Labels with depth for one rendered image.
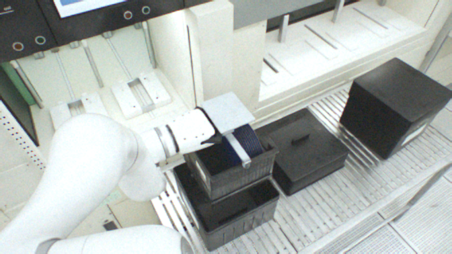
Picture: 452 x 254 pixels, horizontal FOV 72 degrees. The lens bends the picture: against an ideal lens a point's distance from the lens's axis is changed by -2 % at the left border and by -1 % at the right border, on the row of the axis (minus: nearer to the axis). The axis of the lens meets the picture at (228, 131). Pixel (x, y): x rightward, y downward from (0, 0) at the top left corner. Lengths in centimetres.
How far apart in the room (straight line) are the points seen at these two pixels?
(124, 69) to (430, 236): 201
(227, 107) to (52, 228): 56
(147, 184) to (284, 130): 79
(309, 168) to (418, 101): 50
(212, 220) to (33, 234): 88
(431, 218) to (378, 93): 123
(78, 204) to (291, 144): 102
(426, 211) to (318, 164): 128
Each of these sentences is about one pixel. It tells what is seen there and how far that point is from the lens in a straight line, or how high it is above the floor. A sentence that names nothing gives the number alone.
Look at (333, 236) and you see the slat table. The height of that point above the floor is 76.
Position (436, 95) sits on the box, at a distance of 149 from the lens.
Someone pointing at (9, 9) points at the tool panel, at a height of 152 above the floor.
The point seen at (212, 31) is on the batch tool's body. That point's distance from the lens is 99.
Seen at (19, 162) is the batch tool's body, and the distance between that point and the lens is 117.
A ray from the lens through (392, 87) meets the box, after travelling 144.
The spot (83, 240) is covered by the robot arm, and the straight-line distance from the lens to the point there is 37.
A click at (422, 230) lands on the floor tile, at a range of 234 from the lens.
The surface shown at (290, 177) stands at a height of 86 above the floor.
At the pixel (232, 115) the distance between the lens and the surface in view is 81.
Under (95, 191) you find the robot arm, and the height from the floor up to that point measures 156.
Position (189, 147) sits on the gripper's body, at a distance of 78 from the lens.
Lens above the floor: 187
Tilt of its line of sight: 50 degrees down
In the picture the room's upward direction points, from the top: straight up
